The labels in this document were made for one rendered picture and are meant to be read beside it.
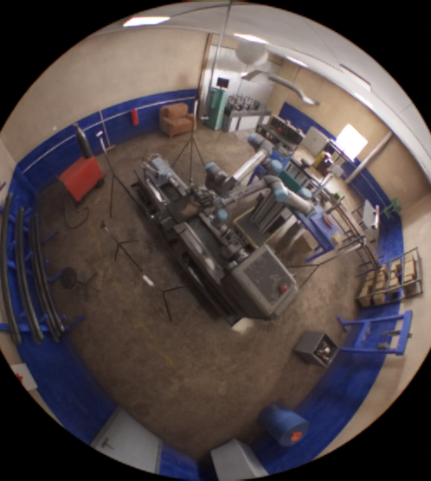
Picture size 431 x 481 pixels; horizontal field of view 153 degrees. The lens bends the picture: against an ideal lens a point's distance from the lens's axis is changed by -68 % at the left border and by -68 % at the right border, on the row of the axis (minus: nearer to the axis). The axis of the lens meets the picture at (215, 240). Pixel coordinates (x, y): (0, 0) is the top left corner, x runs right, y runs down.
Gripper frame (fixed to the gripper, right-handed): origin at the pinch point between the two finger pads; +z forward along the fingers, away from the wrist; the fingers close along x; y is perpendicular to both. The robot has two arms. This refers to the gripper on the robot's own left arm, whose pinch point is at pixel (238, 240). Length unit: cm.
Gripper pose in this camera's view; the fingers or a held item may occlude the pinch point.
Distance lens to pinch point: 161.3
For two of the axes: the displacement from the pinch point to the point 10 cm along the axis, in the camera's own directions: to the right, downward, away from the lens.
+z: 7.8, 6.2, 0.4
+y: 4.5, -5.2, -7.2
